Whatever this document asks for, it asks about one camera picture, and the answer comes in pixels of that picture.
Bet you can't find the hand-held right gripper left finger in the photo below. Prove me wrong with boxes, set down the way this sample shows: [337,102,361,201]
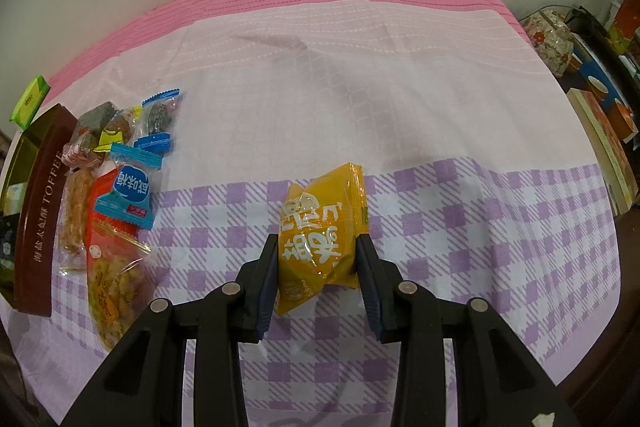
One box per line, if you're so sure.
[60,233,279,427]

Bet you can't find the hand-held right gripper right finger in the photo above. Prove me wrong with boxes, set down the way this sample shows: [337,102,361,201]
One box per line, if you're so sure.
[355,233,583,427]

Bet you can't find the yellow snack packet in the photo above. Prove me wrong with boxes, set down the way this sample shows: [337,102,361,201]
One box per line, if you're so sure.
[276,163,370,315]

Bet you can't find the clear peanut snack packet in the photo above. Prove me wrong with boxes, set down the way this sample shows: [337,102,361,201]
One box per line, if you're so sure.
[85,172,152,350]

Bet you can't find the blue white-label snack packet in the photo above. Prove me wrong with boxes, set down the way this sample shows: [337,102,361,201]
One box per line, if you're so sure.
[95,143,164,230]

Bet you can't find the blue-ended dark ball packet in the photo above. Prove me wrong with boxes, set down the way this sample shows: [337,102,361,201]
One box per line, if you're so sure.
[141,88,182,154]

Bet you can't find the clear fried dough stick packet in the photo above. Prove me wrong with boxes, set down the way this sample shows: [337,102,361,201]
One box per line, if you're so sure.
[57,167,96,278]

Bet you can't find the yellow-wrapped brown cake packet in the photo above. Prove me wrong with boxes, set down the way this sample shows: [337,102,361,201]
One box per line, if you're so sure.
[97,107,143,152]

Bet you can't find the pink-printed brown cake packet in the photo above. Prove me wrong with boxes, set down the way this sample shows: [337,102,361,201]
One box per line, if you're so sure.
[62,142,103,170]

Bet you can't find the brown gold-lined tin box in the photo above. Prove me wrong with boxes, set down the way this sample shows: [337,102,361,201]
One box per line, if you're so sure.
[0,103,78,318]

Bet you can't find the grey-green cake block packet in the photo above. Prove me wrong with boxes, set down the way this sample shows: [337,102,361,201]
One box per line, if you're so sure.
[70,101,118,152]

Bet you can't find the pink purple checked tablecloth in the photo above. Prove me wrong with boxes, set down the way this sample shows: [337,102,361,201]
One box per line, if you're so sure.
[0,0,626,427]

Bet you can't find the green tissue pack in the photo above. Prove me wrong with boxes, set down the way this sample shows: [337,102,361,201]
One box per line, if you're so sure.
[10,76,52,130]

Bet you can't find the orange paper cup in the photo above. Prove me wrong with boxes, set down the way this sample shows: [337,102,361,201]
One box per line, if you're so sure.
[607,99,640,142]
[585,76,626,110]

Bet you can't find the floral fabric bag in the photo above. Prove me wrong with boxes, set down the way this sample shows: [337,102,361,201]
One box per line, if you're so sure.
[523,8,576,75]

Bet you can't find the orange box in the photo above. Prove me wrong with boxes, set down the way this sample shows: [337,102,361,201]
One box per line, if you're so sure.
[611,0,640,38]

